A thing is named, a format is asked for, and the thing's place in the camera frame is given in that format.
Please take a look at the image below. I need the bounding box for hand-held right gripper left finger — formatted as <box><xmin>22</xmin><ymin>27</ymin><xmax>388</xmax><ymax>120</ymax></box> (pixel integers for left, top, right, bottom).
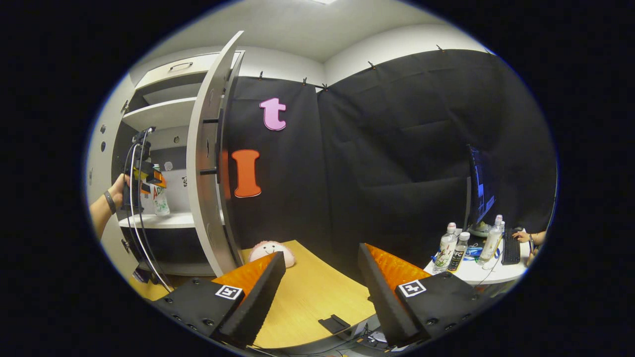
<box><xmin>154</xmin><ymin>251</ymin><xmax>287</xmax><ymax>348</ymax></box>

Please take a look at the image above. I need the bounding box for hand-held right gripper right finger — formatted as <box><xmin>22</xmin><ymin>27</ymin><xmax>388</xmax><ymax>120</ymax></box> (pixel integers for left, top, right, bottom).
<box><xmin>358</xmin><ymin>242</ymin><xmax>497</xmax><ymax>348</ymax></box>

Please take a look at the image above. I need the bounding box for white bottle green cap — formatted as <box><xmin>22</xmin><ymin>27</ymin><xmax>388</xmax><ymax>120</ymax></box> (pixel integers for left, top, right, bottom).
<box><xmin>150</xmin><ymin>164</ymin><xmax>171</xmax><ymax>217</ymax></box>

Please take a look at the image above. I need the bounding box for white door with headphone sticker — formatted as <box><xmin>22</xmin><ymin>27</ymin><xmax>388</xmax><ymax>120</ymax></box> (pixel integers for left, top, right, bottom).
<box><xmin>186</xmin><ymin>31</ymin><xmax>246</xmax><ymax>277</ymax></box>

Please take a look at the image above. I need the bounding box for white open-shelf cabinet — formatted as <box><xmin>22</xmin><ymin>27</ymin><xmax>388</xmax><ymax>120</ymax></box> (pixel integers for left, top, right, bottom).
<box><xmin>112</xmin><ymin>51</ymin><xmax>244</xmax><ymax>277</ymax></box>

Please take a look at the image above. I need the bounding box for pink plush toy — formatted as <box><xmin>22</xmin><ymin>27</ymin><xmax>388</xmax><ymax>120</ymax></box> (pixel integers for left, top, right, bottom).
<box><xmin>248</xmin><ymin>240</ymin><xmax>297</xmax><ymax>268</ymax></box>

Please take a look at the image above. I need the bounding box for clear bottle green label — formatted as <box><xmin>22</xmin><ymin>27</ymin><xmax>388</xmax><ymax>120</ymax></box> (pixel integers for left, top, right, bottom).
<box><xmin>433</xmin><ymin>223</ymin><xmax>457</xmax><ymax>274</ymax></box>

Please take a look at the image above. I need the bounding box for clear bottle black label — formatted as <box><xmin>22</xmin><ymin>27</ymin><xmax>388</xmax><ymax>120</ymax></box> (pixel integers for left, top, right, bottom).
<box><xmin>448</xmin><ymin>232</ymin><xmax>470</xmax><ymax>272</ymax></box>

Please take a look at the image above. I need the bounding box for white side desk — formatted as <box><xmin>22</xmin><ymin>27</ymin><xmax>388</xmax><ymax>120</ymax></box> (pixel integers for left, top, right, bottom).
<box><xmin>423</xmin><ymin>233</ymin><xmax>534</xmax><ymax>286</ymax></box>

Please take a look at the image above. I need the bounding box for white cabinet drawer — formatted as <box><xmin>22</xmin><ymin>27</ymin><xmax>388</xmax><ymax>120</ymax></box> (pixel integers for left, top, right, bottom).
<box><xmin>134</xmin><ymin>51</ymin><xmax>244</xmax><ymax>92</ymax></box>

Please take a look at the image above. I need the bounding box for clear bottle white cap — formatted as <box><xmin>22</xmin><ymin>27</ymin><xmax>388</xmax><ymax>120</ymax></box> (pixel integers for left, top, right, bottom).
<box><xmin>479</xmin><ymin>215</ymin><xmax>504</xmax><ymax>263</ymax></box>

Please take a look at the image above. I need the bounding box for black keyboard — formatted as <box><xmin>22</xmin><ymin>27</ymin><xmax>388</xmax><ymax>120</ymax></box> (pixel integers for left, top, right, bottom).
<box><xmin>501</xmin><ymin>228</ymin><xmax>521</xmax><ymax>265</ymax></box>

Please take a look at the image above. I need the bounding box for black computer monitor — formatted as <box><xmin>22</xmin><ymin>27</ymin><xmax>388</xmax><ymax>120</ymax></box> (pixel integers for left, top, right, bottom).
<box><xmin>465</xmin><ymin>144</ymin><xmax>499</xmax><ymax>234</ymax></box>

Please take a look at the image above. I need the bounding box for black backdrop cloth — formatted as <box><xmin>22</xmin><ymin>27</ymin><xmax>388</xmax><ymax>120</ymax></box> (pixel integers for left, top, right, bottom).
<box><xmin>221</xmin><ymin>49</ymin><xmax>559</xmax><ymax>283</ymax></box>

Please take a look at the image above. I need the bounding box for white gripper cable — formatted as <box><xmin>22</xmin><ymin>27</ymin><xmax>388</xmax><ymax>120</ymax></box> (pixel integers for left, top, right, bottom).
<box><xmin>127</xmin><ymin>141</ymin><xmax>174</xmax><ymax>293</ymax></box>

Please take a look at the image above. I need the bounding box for small black plastic bracket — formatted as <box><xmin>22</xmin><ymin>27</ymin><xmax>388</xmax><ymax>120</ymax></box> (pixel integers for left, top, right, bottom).
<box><xmin>318</xmin><ymin>314</ymin><xmax>351</xmax><ymax>334</ymax></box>

